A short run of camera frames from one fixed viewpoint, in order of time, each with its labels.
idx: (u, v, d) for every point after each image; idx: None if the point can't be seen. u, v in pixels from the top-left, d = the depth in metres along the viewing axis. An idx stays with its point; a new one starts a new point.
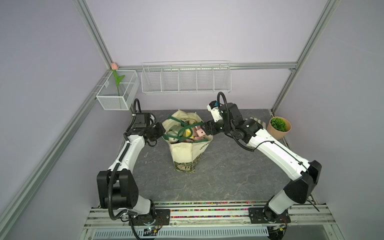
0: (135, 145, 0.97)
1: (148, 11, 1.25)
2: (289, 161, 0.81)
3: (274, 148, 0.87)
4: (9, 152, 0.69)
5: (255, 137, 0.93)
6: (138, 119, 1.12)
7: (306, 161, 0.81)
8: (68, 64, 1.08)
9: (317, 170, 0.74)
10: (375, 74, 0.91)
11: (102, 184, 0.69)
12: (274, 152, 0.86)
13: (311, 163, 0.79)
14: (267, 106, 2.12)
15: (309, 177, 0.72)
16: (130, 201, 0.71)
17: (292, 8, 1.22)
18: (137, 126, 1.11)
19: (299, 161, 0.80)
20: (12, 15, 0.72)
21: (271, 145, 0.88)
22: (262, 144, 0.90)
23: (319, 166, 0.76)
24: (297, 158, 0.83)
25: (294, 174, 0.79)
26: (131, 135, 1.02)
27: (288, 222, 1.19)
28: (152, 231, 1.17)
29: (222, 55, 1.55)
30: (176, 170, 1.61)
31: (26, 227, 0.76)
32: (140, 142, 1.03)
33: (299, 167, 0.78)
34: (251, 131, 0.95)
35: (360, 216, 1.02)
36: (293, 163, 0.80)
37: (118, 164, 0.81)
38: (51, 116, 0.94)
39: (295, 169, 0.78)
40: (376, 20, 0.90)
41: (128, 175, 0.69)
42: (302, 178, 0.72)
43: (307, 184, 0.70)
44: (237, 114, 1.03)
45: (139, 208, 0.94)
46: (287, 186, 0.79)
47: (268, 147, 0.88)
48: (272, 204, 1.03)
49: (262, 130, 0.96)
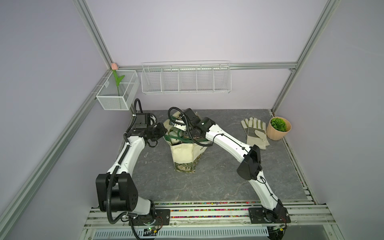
0: (135, 147, 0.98)
1: (148, 11, 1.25)
2: (234, 147, 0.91)
3: (223, 139, 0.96)
4: (9, 152, 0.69)
5: (209, 132, 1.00)
6: (138, 119, 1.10)
7: (248, 145, 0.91)
8: (67, 63, 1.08)
9: (256, 151, 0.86)
10: (375, 74, 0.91)
11: (101, 187, 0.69)
12: (223, 142, 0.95)
13: (251, 146, 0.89)
14: (267, 106, 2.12)
15: (249, 158, 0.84)
16: (129, 204, 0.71)
17: (292, 8, 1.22)
18: (137, 126, 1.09)
19: (242, 146, 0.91)
20: (12, 15, 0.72)
21: (222, 137, 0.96)
22: (214, 138, 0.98)
23: (258, 147, 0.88)
24: (242, 144, 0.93)
25: (239, 158, 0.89)
26: (131, 136, 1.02)
27: (288, 222, 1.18)
28: (152, 231, 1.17)
29: (223, 55, 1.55)
30: (176, 170, 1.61)
31: (25, 227, 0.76)
32: (141, 144, 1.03)
33: (242, 151, 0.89)
34: (206, 127, 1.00)
35: (360, 216, 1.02)
36: (237, 148, 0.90)
37: (118, 167, 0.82)
38: (51, 116, 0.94)
39: (240, 153, 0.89)
40: (376, 20, 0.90)
41: (127, 179, 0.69)
42: (244, 160, 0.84)
43: (248, 165, 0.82)
44: (193, 115, 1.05)
45: (139, 209, 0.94)
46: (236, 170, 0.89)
47: (219, 139, 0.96)
48: (264, 202, 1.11)
49: (214, 125, 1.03)
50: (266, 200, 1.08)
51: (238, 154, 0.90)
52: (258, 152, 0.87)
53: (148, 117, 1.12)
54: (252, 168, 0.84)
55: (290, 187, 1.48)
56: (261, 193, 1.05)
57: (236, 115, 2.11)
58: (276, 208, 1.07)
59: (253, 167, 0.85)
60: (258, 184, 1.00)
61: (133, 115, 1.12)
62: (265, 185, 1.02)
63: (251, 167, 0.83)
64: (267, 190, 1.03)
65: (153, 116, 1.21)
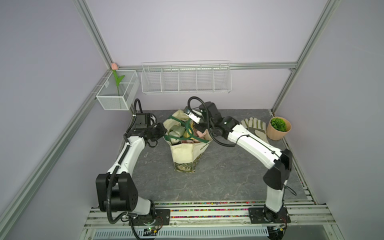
0: (135, 148, 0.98)
1: (148, 11, 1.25)
2: (263, 151, 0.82)
3: (249, 140, 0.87)
4: (8, 151, 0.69)
5: (233, 133, 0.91)
6: (138, 119, 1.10)
7: (279, 149, 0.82)
8: (67, 63, 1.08)
9: (289, 156, 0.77)
10: (375, 74, 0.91)
11: (101, 187, 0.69)
12: (249, 145, 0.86)
13: (283, 151, 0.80)
14: (267, 106, 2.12)
15: (281, 164, 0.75)
16: (129, 204, 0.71)
17: (292, 7, 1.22)
18: (137, 126, 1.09)
19: (272, 150, 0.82)
20: (12, 15, 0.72)
21: (247, 139, 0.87)
22: (238, 139, 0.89)
23: (291, 152, 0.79)
24: (271, 147, 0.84)
25: (269, 163, 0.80)
26: (131, 136, 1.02)
27: (288, 222, 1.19)
28: (152, 231, 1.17)
29: (222, 55, 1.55)
30: (176, 170, 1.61)
31: (25, 227, 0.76)
32: (140, 144, 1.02)
33: (273, 155, 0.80)
34: (229, 127, 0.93)
35: (360, 216, 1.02)
36: (266, 153, 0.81)
37: (118, 167, 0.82)
38: (51, 116, 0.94)
39: (270, 158, 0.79)
40: (376, 20, 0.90)
41: (127, 179, 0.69)
42: (275, 166, 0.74)
43: (279, 171, 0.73)
44: (215, 112, 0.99)
45: (139, 209, 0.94)
46: (265, 175, 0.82)
47: (244, 141, 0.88)
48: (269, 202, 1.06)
49: (238, 125, 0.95)
50: (274, 203, 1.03)
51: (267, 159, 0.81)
52: (291, 158, 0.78)
53: (148, 117, 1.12)
54: (283, 175, 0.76)
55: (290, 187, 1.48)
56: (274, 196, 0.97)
57: (236, 115, 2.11)
58: (278, 210, 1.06)
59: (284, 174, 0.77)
60: (276, 190, 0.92)
61: (133, 115, 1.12)
62: (281, 192, 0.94)
63: (282, 174, 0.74)
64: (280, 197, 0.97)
65: (153, 116, 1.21)
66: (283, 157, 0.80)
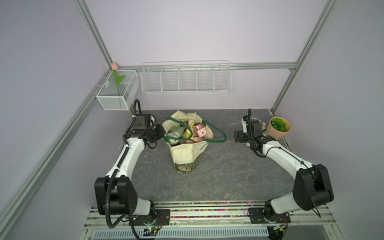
0: (134, 151, 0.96)
1: (148, 11, 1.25)
2: (291, 161, 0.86)
3: (278, 150, 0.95)
4: (8, 152, 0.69)
5: (266, 144, 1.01)
6: (138, 120, 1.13)
7: (309, 162, 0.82)
8: (67, 64, 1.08)
9: (319, 171, 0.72)
10: (375, 74, 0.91)
11: (100, 190, 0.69)
12: (279, 155, 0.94)
13: (315, 165, 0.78)
14: (267, 106, 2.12)
15: (307, 173, 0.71)
16: (129, 208, 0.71)
17: (292, 8, 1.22)
18: (137, 127, 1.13)
19: (301, 161, 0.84)
20: (12, 15, 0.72)
21: (278, 149, 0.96)
22: (269, 149, 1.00)
23: (325, 169, 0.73)
24: (300, 158, 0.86)
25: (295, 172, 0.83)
26: (130, 138, 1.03)
27: (288, 222, 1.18)
28: (152, 231, 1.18)
29: (222, 55, 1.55)
30: (176, 171, 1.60)
31: (25, 228, 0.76)
32: (140, 145, 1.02)
33: (300, 165, 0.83)
34: (264, 140, 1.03)
35: (360, 216, 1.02)
36: (294, 162, 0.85)
37: (116, 170, 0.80)
38: (51, 116, 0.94)
39: (296, 166, 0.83)
40: (376, 20, 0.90)
41: (126, 183, 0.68)
42: (300, 173, 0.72)
43: (303, 178, 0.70)
44: (258, 128, 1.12)
45: (139, 210, 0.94)
46: (294, 188, 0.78)
47: (274, 151, 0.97)
48: (275, 204, 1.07)
49: (273, 141, 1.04)
50: (278, 206, 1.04)
51: (294, 169, 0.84)
52: (323, 174, 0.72)
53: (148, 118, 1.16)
54: (311, 189, 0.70)
55: (290, 187, 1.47)
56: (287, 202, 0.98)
57: (236, 115, 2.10)
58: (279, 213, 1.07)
59: (314, 189, 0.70)
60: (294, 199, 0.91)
61: (133, 116, 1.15)
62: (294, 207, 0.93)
63: (308, 185, 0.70)
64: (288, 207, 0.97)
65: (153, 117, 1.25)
66: (316, 173, 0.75)
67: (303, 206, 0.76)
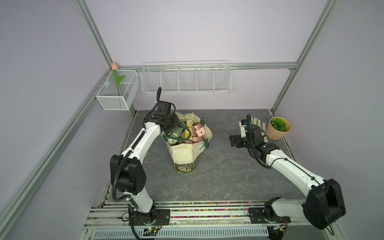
0: (149, 136, 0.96)
1: (148, 10, 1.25)
2: (300, 176, 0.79)
3: (285, 163, 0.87)
4: (9, 152, 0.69)
5: (270, 155, 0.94)
6: (158, 107, 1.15)
7: (321, 177, 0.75)
8: (67, 63, 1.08)
9: (333, 188, 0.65)
10: (376, 74, 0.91)
11: (113, 166, 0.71)
12: (287, 169, 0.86)
13: (326, 180, 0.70)
14: (267, 106, 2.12)
15: (321, 191, 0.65)
16: (136, 187, 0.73)
17: (292, 8, 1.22)
18: (156, 113, 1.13)
19: (311, 177, 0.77)
20: (12, 14, 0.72)
21: (285, 162, 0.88)
22: (275, 161, 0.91)
23: (337, 183, 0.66)
24: (310, 173, 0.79)
25: (306, 189, 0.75)
26: (148, 122, 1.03)
27: (288, 222, 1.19)
28: (152, 231, 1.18)
29: (222, 55, 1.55)
30: (176, 171, 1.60)
31: (25, 228, 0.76)
32: (157, 131, 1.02)
33: (312, 182, 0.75)
34: (267, 149, 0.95)
35: (360, 216, 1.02)
36: (304, 178, 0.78)
37: (130, 151, 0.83)
38: (51, 116, 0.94)
39: (307, 184, 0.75)
40: (376, 20, 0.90)
41: (137, 164, 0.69)
42: (313, 192, 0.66)
43: (318, 198, 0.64)
44: (260, 134, 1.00)
45: (142, 202, 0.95)
46: (305, 206, 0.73)
47: (280, 164, 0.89)
48: (276, 206, 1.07)
49: (277, 149, 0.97)
50: (280, 209, 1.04)
51: (305, 185, 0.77)
52: (336, 191, 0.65)
53: (168, 107, 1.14)
54: (327, 208, 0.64)
55: (290, 187, 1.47)
56: (287, 208, 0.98)
57: (236, 115, 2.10)
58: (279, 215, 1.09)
59: (329, 208, 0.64)
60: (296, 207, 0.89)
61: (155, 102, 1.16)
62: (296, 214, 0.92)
63: (323, 204, 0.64)
64: (289, 212, 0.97)
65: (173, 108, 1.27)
66: (327, 188, 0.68)
67: (316, 225, 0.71)
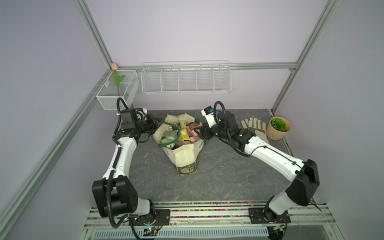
0: (127, 150, 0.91)
1: (148, 10, 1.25)
2: (283, 163, 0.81)
3: (266, 151, 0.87)
4: (9, 152, 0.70)
5: (249, 144, 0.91)
6: (125, 117, 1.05)
7: (300, 160, 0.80)
8: (67, 64, 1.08)
9: (313, 169, 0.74)
10: (375, 74, 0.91)
11: (98, 194, 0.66)
12: (268, 157, 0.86)
13: (305, 162, 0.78)
14: (267, 106, 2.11)
15: (304, 176, 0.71)
16: (131, 206, 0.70)
17: (292, 8, 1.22)
18: (125, 126, 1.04)
19: (292, 162, 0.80)
20: (12, 15, 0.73)
21: (265, 150, 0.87)
22: (255, 150, 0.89)
23: (315, 164, 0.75)
24: (291, 158, 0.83)
25: (290, 175, 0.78)
26: (121, 138, 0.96)
27: (288, 222, 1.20)
28: (152, 231, 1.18)
29: (222, 55, 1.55)
30: (179, 175, 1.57)
31: (26, 227, 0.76)
32: (133, 144, 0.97)
33: (294, 167, 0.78)
34: (245, 139, 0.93)
35: (360, 216, 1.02)
36: (287, 164, 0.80)
37: (113, 171, 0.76)
38: (51, 116, 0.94)
39: (291, 170, 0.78)
40: (375, 20, 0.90)
41: (125, 181, 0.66)
42: (298, 178, 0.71)
43: (303, 183, 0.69)
44: (233, 123, 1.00)
45: (139, 210, 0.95)
46: (287, 190, 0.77)
47: (261, 152, 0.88)
48: (272, 205, 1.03)
49: (254, 137, 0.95)
50: (278, 207, 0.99)
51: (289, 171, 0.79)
52: (315, 170, 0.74)
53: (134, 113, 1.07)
54: (309, 189, 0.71)
55: None
56: (281, 202, 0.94)
57: (236, 115, 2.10)
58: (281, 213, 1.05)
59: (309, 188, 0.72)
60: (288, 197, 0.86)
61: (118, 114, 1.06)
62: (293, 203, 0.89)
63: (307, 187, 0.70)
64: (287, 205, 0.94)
65: (141, 110, 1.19)
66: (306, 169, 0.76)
67: (295, 202, 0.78)
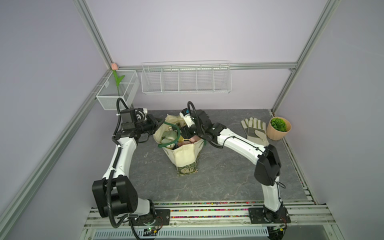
0: (127, 150, 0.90)
1: (148, 10, 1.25)
2: (248, 149, 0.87)
3: (234, 140, 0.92)
4: (9, 151, 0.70)
5: (220, 136, 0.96)
6: (124, 118, 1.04)
7: (262, 145, 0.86)
8: (67, 64, 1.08)
9: (272, 152, 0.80)
10: (375, 74, 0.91)
11: (98, 194, 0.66)
12: (236, 145, 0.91)
13: (267, 146, 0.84)
14: (267, 106, 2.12)
15: (265, 159, 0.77)
16: (131, 206, 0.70)
17: (292, 8, 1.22)
18: (125, 126, 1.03)
19: (256, 147, 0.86)
20: (12, 15, 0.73)
21: (233, 140, 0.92)
22: (225, 141, 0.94)
23: (274, 147, 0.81)
24: (255, 144, 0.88)
25: (254, 159, 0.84)
26: (121, 138, 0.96)
27: (288, 222, 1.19)
28: (152, 231, 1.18)
29: (222, 55, 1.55)
30: (179, 175, 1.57)
31: (26, 227, 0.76)
32: (133, 144, 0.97)
33: (256, 151, 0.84)
34: (216, 131, 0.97)
35: (360, 216, 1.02)
36: (251, 150, 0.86)
37: (113, 171, 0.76)
38: (51, 116, 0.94)
39: (254, 154, 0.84)
40: (375, 20, 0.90)
41: (125, 181, 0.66)
42: (259, 161, 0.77)
43: (264, 165, 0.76)
44: (206, 118, 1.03)
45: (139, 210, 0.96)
46: (254, 172, 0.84)
47: (231, 142, 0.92)
48: (267, 203, 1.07)
49: (225, 129, 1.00)
50: (270, 201, 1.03)
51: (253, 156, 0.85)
52: (274, 153, 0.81)
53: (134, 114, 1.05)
54: (270, 170, 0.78)
55: (290, 187, 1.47)
56: (270, 195, 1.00)
57: (236, 115, 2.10)
58: (278, 209, 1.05)
59: (271, 169, 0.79)
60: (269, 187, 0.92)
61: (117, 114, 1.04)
62: (275, 189, 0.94)
63: (268, 168, 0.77)
64: (277, 194, 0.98)
65: (140, 110, 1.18)
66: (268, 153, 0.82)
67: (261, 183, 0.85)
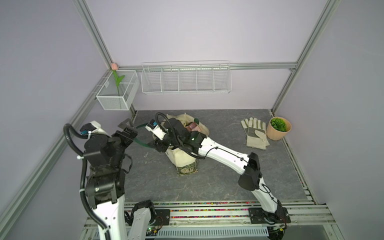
0: (119, 225, 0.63)
1: (148, 10, 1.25)
2: (233, 160, 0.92)
3: (218, 152, 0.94)
4: (9, 151, 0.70)
5: (202, 148, 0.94)
6: (92, 161, 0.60)
7: (245, 154, 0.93)
8: (67, 64, 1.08)
9: (255, 161, 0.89)
10: (375, 74, 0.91)
11: None
12: (220, 156, 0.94)
13: (249, 155, 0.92)
14: (267, 106, 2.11)
15: (250, 169, 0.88)
16: None
17: (292, 9, 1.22)
18: (97, 173, 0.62)
19: (241, 157, 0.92)
20: (12, 15, 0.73)
21: (216, 151, 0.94)
22: (208, 152, 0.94)
23: (256, 155, 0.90)
24: (238, 153, 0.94)
25: (240, 170, 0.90)
26: (101, 205, 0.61)
27: (288, 222, 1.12)
28: (152, 232, 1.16)
29: (222, 55, 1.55)
30: (179, 175, 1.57)
31: (26, 227, 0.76)
32: (119, 205, 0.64)
33: (241, 162, 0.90)
34: (196, 142, 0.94)
35: (360, 216, 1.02)
36: (236, 161, 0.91)
37: None
38: (51, 116, 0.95)
39: (240, 166, 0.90)
40: (375, 20, 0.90)
41: None
42: (246, 172, 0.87)
43: (251, 176, 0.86)
44: (181, 128, 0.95)
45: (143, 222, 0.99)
46: (239, 181, 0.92)
47: (213, 153, 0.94)
48: (265, 206, 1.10)
49: (206, 138, 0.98)
50: (264, 204, 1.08)
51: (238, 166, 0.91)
52: (257, 161, 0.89)
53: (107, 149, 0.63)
54: (255, 179, 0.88)
55: (290, 187, 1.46)
56: (263, 198, 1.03)
57: (236, 115, 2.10)
58: (277, 210, 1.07)
59: (255, 177, 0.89)
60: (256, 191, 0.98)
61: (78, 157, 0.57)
62: (264, 192, 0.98)
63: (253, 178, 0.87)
64: (268, 196, 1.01)
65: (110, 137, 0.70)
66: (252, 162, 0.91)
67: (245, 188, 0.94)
